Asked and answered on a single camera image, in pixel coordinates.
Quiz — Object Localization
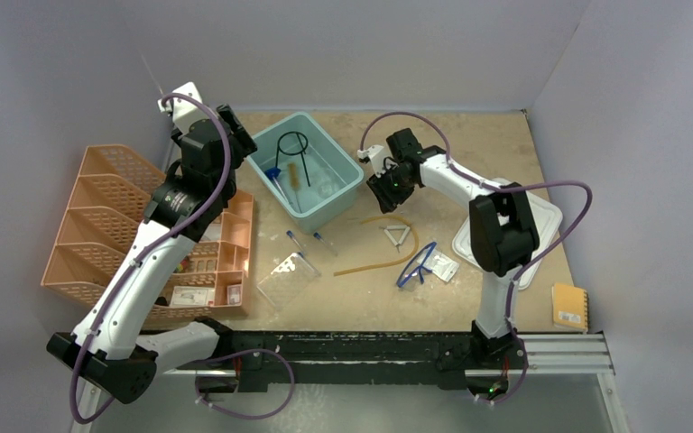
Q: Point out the small clear glass beaker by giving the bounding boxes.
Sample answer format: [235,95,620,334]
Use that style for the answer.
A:
[315,180,341,200]

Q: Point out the yellow spiral notebook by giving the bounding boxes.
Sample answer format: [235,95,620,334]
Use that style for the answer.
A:
[552,283,589,333]

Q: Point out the teal plastic bin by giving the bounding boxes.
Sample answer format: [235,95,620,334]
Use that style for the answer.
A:
[245,112,365,235]

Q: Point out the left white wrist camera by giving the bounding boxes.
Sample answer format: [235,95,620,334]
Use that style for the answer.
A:
[157,81,208,134]

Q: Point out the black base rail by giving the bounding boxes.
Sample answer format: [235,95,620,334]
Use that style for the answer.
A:
[170,331,614,399]

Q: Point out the orange file organizer rack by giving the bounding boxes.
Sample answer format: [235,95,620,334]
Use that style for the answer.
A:
[42,144,165,307]

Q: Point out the black wire tripod ring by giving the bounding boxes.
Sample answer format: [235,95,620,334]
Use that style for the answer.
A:
[274,131,313,189]

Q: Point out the blue safety glasses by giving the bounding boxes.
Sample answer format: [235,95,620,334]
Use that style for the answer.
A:
[395,242,437,291]

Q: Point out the white plastic bin lid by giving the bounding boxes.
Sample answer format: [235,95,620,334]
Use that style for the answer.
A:
[452,182,562,276]

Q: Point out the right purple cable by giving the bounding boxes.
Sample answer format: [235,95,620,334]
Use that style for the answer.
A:
[359,111,594,408]

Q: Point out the white clay pipe triangle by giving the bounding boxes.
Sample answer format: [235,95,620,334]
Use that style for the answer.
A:
[379,225,411,252]

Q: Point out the clear plastic box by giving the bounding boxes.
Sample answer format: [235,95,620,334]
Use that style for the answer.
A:
[256,252,321,310]

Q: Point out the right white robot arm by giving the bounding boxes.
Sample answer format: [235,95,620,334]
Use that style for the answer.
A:
[357,128,540,367]

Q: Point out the brown test tube brush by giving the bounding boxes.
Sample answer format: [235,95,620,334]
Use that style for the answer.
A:
[287,162,300,208]

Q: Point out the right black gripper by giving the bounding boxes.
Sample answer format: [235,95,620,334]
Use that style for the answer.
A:
[368,162,417,215]

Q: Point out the small clear plastic bag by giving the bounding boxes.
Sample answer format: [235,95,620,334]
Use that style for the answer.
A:
[426,250,460,283]

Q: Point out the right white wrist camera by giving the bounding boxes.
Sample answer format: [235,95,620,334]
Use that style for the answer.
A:
[357,145,391,178]

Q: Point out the right blue cap tube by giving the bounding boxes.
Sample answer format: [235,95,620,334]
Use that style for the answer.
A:
[313,232,338,256]

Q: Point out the orange compartment tray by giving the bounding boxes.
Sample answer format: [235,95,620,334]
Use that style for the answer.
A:
[146,189,254,327]

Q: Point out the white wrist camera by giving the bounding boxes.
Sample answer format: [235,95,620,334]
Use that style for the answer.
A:
[157,81,208,134]
[357,145,391,178]

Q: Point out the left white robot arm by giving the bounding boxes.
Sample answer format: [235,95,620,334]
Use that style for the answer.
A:
[47,105,257,404]

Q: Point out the amber rubber tubing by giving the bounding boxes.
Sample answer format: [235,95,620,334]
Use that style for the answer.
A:
[332,214,420,277]

